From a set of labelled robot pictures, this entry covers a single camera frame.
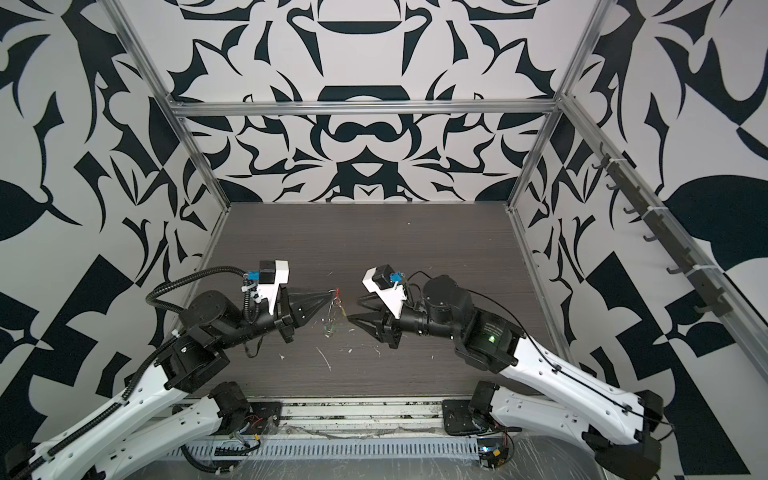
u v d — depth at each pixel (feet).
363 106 2.98
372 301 1.86
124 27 2.45
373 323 1.69
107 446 1.43
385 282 1.57
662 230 1.81
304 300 1.81
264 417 2.42
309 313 1.83
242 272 1.61
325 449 2.13
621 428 1.30
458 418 2.43
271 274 1.60
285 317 1.64
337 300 1.89
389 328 1.62
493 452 2.32
